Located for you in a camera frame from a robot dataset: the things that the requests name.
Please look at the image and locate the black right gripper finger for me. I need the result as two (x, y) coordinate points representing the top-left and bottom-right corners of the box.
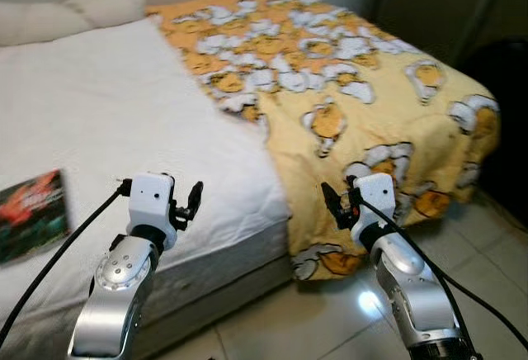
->
(320, 182), (347, 229)

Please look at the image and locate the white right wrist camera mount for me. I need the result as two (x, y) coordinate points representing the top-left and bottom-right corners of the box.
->
(348, 172), (397, 245)

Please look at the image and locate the beige bolster pillow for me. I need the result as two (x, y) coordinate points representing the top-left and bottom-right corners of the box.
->
(0, 0), (149, 47)

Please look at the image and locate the grey fabric bed base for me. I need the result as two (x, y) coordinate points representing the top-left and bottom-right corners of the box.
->
(0, 220), (294, 360)

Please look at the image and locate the orange egg cartoon blanket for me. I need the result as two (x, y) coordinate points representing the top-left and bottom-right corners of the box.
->
(147, 0), (502, 282)

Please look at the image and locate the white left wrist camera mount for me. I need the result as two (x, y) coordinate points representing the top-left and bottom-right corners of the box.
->
(126, 172), (178, 249)

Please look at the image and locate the dark wardrobe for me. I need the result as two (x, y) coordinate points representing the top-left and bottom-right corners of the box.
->
(367, 0), (528, 68)

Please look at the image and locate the white quilted mattress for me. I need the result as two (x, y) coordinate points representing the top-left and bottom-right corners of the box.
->
(0, 15), (291, 344)

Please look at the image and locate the red and green book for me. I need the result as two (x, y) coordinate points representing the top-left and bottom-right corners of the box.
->
(0, 168), (71, 266)

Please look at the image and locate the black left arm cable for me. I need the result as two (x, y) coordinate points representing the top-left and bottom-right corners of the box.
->
(0, 180), (133, 344)

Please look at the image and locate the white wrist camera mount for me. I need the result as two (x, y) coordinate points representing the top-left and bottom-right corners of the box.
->
(126, 172), (178, 249)
(348, 172), (397, 245)

